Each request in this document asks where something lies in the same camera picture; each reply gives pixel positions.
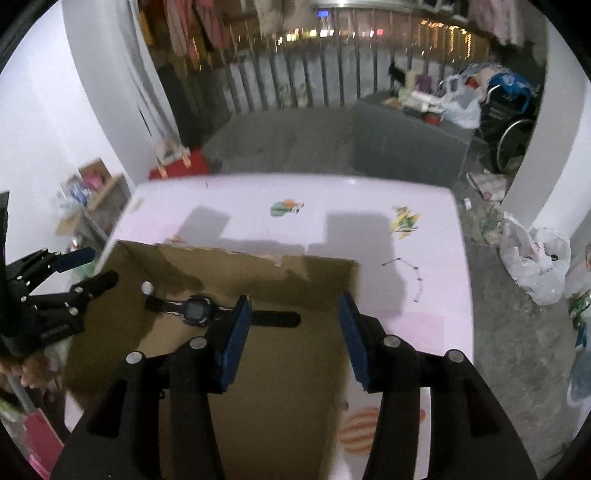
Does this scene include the black digital wrist watch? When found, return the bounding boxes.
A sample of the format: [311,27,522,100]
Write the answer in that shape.
[144,295,301,328]

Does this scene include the left hand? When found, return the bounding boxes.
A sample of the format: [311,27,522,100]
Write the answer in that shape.
[0,353,59,392]

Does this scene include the large brown cardboard box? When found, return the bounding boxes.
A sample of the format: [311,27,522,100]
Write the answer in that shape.
[52,241,359,479]

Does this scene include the small open cardboard box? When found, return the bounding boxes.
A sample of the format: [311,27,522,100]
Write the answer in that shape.
[51,158,130,240]

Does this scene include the white crumpled floor bag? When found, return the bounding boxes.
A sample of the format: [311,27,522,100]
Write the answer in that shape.
[499,213,571,306]

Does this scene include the red gift bag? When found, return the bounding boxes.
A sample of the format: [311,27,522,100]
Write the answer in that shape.
[148,149,211,181]

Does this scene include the grey cabinet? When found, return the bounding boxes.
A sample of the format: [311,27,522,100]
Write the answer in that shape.
[352,92,474,188]

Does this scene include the wheelchair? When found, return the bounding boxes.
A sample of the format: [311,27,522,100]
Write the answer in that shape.
[479,71,539,174]

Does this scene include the white plastic bag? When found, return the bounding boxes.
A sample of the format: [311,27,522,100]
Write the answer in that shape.
[441,75,481,130]

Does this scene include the pink hanging jacket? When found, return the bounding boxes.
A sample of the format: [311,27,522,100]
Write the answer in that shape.
[163,0,229,61]

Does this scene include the metal balcony railing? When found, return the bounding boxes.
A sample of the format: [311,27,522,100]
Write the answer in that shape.
[184,8,495,116]

